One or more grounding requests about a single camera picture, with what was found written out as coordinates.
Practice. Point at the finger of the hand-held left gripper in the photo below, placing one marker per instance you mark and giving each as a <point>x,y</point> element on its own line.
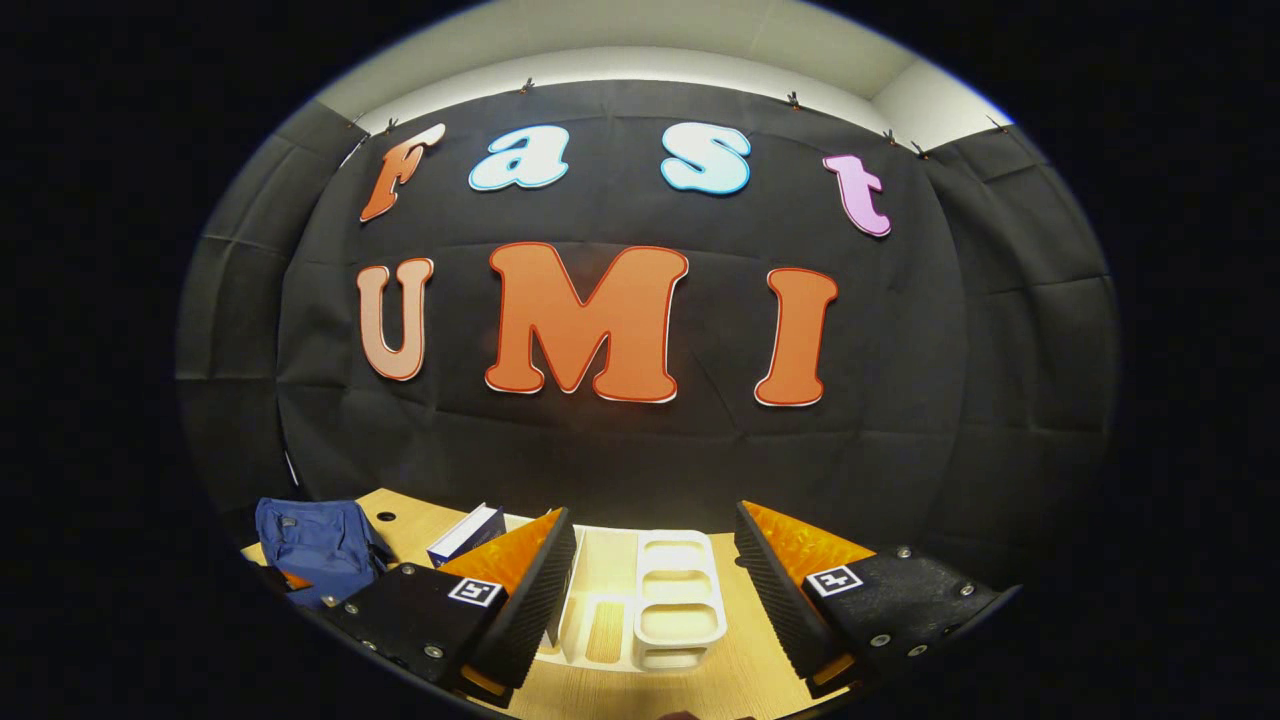
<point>295,581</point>

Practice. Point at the blue schoolbag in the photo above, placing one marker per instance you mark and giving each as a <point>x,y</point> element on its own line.
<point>320,545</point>

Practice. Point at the blue cover book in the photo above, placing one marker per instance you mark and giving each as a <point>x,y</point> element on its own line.
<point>470,530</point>

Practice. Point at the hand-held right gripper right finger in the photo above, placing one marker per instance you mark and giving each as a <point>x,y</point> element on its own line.
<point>785,605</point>

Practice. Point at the row of small backdrop clips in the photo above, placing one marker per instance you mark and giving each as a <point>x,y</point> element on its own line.
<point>793,100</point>

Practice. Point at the white plastic bookshelf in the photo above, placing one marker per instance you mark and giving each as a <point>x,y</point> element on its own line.
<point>680,600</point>

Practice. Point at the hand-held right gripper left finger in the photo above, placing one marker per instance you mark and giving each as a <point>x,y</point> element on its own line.
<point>535,610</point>

